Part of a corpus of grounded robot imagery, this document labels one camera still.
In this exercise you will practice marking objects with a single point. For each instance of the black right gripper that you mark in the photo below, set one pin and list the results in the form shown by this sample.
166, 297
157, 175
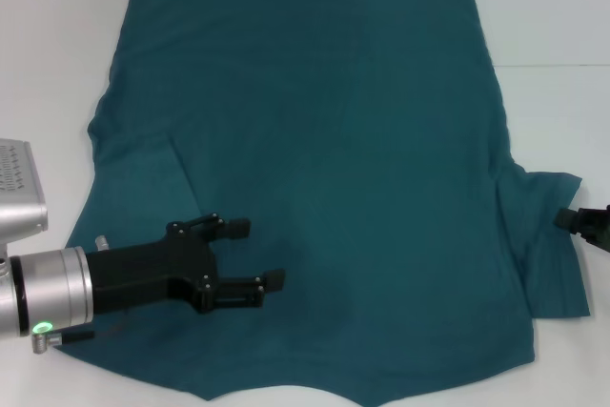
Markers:
601, 230

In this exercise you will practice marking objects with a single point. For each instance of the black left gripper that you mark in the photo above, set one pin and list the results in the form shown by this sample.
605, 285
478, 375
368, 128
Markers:
152, 269

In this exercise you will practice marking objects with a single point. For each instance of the blue T-shirt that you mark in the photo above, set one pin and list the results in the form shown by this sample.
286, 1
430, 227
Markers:
333, 116

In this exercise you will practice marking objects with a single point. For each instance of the small silver connector stub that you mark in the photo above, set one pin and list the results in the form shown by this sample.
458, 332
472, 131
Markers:
101, 243

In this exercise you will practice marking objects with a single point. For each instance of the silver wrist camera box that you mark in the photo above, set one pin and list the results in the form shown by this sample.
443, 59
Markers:
21, 188

